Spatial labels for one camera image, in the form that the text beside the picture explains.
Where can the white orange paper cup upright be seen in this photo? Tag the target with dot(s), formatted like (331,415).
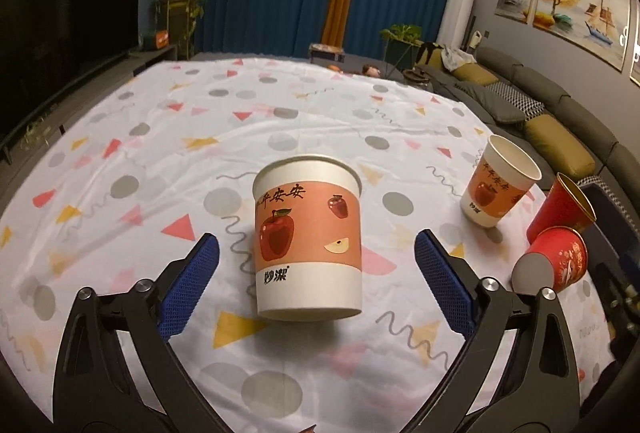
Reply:
(503,176)

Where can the grey sectional sofa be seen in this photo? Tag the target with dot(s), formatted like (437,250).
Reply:
(615,164)

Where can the right purple painting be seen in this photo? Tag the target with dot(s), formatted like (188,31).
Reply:
(634,73)

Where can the red gold paper cup tilted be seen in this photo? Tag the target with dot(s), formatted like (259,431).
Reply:
(566,205)

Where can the black white patterned cushion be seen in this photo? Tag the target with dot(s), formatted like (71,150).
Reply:
(528,105)

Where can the patterned white tablecloth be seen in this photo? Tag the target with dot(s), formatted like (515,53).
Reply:
(173,154)

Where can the green potted plant by curtain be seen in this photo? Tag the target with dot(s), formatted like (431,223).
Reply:
(402,47)

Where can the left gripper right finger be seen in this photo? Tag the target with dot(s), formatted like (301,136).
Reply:
(516,370)

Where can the black flat television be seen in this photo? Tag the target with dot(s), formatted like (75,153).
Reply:
(49,44)

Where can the white standing air conditioner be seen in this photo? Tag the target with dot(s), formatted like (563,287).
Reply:
(454,22)

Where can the mustard yellow sofa cushion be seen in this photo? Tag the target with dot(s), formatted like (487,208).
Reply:
(562,150)

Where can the dark grey trash bin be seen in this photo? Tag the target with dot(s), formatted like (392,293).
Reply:
(613,246)

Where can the white orange paper cup lying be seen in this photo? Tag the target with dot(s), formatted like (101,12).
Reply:
(307,240)

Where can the potted plant on stand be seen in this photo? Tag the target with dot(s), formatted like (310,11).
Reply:
(180,19)

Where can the sailboat tree painting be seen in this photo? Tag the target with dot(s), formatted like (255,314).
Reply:
(597,26)

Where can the red paper cup lying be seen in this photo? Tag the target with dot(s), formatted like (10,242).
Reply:
(556,259)

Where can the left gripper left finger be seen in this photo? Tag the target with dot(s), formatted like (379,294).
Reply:
(93,387)

